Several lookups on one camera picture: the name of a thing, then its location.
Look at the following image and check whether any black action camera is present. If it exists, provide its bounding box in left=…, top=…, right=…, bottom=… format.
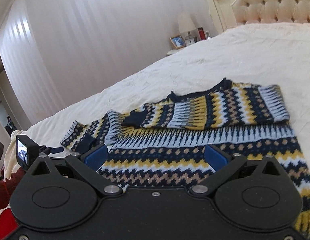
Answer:
left=16, top=134, right=39, bottom=171

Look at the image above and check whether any small alarm clock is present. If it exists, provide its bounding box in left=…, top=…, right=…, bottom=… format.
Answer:
left=185, top=36, right=197, bottom=46

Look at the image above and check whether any framed photo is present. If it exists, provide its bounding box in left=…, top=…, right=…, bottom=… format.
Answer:
left=170, top=35, right=186, bottom=49

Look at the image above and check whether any white nightstand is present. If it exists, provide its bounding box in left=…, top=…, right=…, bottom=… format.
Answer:
left=166, top=48, right=184, bottom=56

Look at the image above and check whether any cream tufted headboard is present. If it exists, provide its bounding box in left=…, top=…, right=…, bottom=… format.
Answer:
left=205, top=0, right=310, bottom=34

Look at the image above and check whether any white bed cover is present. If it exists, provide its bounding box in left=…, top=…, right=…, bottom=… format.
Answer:
left=4, top=22, right=310, bottom=181

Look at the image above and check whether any navy yellow patterned knit sweater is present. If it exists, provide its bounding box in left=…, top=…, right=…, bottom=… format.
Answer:
left=61, top=79, right=310, bottom=239

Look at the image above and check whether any red bottle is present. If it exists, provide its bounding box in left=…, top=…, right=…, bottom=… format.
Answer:
left=198, top=27, right=207, bottom=40

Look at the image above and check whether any white table lamp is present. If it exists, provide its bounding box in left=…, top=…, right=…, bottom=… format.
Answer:
left=178, top=12, right=196, bottom=40

